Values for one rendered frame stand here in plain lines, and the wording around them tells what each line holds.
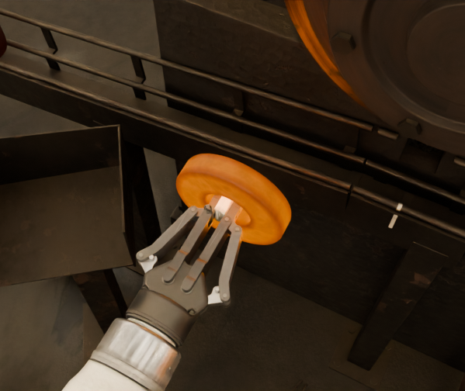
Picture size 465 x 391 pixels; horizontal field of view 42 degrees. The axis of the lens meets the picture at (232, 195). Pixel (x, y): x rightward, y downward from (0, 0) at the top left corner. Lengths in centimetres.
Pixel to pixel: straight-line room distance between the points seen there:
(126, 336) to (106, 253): 37
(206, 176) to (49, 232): 42
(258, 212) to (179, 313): 16
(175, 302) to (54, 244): 42
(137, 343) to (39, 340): 100
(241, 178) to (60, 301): 103
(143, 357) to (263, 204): 22
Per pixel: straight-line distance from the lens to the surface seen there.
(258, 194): 72
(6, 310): 172
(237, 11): 96
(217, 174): 73
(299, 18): 75
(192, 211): 76
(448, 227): 96
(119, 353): 67
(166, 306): 69
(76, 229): 106
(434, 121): 67
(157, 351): 67
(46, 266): 105
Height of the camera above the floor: 151
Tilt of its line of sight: 58 degrees down
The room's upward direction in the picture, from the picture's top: straight up
